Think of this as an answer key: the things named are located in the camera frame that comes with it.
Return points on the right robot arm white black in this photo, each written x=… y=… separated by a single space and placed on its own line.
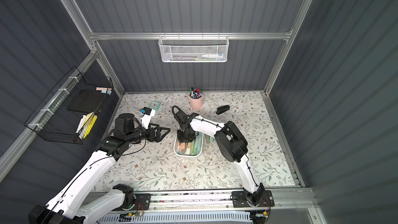
x=232 y=145

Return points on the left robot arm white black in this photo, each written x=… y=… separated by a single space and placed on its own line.
x=127 y=131

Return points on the yellow notepad in basket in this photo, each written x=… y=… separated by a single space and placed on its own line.
x=86 y=124

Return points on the white wire wall basket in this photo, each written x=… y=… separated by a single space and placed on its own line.
x=179 y=50

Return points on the white storage box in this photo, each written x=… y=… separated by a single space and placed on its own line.
x=186 y=152

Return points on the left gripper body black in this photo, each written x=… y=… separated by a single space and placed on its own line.
x=153 y=133

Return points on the pink pen holder cup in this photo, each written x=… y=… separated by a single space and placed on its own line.
x=196 y=103

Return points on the teal folding knife in box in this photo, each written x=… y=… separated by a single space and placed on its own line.
x=195 y=147

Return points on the pens in pink cup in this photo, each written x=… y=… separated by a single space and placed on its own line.
x=195 y=93

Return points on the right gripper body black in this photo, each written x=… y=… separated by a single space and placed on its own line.
x=186 y=132

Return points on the teal alarm clock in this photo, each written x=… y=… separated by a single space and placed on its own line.
x=155 y=105

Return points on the black wire side basket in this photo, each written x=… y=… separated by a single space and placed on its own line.
x=69 y=116

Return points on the light pink folding knife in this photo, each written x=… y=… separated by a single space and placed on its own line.
x=181 y=147

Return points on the black notebook in basket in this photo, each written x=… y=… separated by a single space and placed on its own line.
x=86 y=101

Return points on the white tube in basket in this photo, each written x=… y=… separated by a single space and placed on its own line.
x=213 y=57

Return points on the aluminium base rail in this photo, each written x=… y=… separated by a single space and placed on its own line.
x=192 y=200

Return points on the floral table mat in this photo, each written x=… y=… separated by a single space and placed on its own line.
x=155 y=166

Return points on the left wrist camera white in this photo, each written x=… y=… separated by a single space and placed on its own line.
x=147 y=114

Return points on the black stapler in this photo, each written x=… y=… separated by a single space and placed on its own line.
x=222 y=109

